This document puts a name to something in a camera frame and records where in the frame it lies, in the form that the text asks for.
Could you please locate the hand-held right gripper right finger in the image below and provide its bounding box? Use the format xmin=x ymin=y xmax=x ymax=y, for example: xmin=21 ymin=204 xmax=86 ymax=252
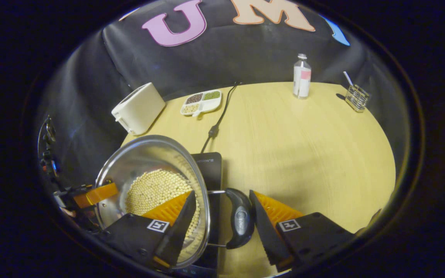
xmin=249 ymin=189 xmax=356 ymax=273

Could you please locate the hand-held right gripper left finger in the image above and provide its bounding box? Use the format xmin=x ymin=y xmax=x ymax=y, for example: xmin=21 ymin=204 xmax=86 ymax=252
xmin=99 ymin=190 xmax=197 ymax=271

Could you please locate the steel pot with black handles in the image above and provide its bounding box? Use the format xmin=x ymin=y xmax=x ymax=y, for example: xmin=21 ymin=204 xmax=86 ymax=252
xmin=94 ymin=135 xmax=255 ymax=270

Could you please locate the black induction cooktop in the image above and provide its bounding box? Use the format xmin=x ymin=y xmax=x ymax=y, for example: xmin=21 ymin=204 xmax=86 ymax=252
xmin=176 ymin=152 xmax=223 ymax=278

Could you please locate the pile of yellow soybeans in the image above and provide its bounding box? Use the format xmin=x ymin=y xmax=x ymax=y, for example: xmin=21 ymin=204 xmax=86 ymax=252
xmin=125 ymin=169 xmax=200 ymax=263

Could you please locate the white toaster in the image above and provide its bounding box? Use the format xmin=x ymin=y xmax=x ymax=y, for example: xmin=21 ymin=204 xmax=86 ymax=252
xmin=111 ymin=82 xmax=166 ymax=136

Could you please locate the white divided dish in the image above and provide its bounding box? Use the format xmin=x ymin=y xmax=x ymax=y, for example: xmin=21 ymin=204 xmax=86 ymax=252
xmin=180 ymin=90 xmax=222 ymax=117

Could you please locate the clear bottle with pink label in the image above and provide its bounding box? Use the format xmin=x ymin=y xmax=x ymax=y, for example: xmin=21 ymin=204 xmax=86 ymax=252
xmin=293 ymin=53 xmax=312 ymax=99

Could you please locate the black backdrop cloth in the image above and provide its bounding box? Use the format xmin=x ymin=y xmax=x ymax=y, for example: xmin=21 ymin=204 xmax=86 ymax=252
xmin=33 ymin=0 xmax=408 ymax=186

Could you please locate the black power cable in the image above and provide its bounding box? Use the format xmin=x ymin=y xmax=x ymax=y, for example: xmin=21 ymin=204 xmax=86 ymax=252
xmin=200 ymin=81 xmax=242 ymax=154

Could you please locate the metal wire holder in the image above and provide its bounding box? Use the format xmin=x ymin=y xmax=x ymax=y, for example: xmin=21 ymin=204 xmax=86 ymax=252
xmin=345 ymin=84 xmax=370 ymax=113

